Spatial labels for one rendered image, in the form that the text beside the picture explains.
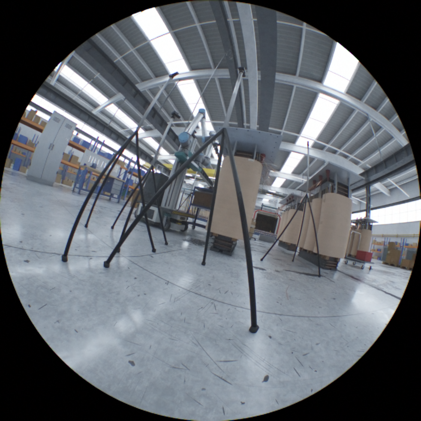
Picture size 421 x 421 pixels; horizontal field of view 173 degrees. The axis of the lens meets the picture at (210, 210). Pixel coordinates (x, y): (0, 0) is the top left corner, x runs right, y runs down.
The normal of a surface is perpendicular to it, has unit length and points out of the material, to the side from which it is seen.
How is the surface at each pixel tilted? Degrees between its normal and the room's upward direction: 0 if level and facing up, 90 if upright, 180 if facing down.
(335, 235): 90
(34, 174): 90
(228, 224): 90
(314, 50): 174
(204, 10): 174
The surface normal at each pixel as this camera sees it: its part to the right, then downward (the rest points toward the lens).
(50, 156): 0.94, 0.22
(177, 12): -0.34, 0.94
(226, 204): -0.24, -0.12
